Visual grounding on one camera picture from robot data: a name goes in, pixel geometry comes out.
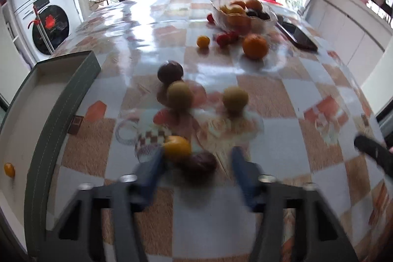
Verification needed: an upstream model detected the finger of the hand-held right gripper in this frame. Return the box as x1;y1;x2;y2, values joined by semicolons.
354;135;393;186

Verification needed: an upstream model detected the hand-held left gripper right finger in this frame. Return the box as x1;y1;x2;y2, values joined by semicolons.
231;147;360;262

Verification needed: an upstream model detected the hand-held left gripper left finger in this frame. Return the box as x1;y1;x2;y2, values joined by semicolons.
38;148;168;262

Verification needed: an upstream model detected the yellow orange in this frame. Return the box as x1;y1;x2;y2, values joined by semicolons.
163;136;192;162

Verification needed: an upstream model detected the yellow-green round pear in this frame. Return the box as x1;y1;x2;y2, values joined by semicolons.
222;86;249;113
167;81;195;109

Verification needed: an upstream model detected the green shallow cardboard box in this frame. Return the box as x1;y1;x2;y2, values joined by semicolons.
0;51;102;256

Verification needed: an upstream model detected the checkered plastic tablecloth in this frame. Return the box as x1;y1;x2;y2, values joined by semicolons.
51;0;390;262

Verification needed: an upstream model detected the white low cabinet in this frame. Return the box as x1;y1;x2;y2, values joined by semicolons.
305;0;393;89

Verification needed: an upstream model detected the large orange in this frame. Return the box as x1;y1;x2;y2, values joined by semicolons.
242;34;269;60

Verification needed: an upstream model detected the small yellow tomato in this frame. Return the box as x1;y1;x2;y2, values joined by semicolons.
196;35;211;49

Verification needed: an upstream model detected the clear glass bowl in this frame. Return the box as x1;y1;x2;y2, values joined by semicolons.
210;0;278;35

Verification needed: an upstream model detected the white washing machine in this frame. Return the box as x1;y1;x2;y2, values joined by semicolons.
6;0;72;61

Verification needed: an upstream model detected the red handled mop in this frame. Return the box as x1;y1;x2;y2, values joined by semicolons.
27;6;56;54

